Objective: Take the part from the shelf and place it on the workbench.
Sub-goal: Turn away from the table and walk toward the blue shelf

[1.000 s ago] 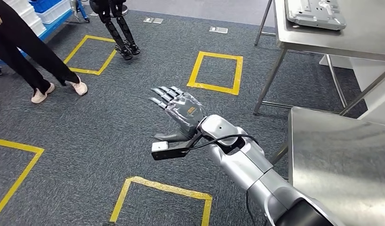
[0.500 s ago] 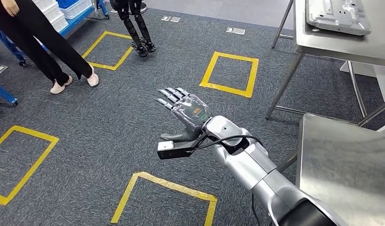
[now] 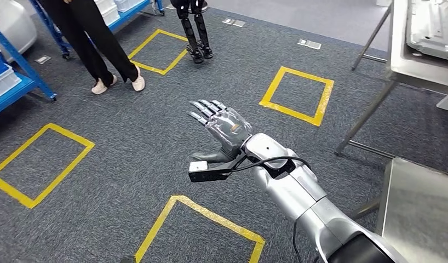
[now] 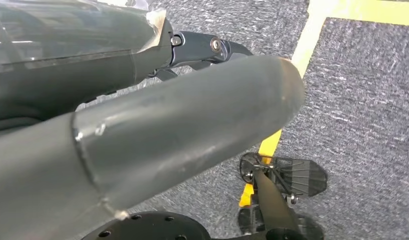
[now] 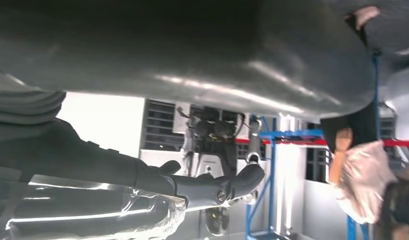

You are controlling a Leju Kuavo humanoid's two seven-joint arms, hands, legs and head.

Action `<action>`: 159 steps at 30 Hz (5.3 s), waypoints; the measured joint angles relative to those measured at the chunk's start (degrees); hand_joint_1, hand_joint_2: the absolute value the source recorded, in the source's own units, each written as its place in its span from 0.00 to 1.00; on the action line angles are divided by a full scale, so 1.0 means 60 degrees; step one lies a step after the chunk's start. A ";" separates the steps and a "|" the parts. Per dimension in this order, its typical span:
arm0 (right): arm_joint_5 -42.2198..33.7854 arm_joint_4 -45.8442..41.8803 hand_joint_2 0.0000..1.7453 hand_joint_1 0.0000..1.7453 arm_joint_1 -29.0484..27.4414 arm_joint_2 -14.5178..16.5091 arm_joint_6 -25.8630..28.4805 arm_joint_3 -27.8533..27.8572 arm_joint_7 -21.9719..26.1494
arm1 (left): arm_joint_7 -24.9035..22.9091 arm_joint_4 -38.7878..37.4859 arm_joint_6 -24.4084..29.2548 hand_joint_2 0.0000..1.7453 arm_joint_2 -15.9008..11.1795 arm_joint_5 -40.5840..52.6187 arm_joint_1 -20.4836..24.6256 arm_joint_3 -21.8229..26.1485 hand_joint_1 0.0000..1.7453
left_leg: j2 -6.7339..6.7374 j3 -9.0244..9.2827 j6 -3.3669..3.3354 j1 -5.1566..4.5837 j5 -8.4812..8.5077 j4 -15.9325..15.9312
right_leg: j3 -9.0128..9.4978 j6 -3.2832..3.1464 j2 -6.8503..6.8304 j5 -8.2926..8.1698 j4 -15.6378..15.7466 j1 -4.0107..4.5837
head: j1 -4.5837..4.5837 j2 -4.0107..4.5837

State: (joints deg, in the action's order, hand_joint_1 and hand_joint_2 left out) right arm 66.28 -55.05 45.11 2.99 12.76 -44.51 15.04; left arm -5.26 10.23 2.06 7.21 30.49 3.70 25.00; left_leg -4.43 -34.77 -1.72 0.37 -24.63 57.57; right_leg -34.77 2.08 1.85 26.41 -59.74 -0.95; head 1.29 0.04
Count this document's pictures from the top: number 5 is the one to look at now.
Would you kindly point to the blue metal shelf rack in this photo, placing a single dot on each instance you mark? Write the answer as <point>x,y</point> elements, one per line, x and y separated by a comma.
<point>273,172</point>

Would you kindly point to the black humanoid robot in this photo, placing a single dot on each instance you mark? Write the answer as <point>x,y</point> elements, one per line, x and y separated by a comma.
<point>211,129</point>

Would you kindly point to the red barrier belt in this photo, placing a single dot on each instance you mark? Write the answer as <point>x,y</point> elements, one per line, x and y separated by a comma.
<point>300,142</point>

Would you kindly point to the person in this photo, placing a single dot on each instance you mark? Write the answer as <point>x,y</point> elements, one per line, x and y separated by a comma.
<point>363,179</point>

